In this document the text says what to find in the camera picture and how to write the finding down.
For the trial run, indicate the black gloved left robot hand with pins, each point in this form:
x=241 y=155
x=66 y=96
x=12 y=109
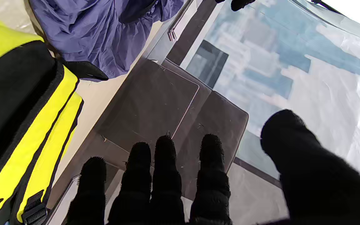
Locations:
x=241 y=3

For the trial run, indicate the yellow black blue backpack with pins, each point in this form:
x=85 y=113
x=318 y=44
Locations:
x=14 y=103

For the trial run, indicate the printed office backdrop banner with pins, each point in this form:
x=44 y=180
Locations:
x=292 y=62

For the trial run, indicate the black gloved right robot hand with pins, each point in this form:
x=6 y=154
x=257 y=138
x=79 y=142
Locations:
x=164 y=187

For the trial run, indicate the navy blue rain cover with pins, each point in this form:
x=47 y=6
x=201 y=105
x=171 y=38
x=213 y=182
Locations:
x=86 y=34

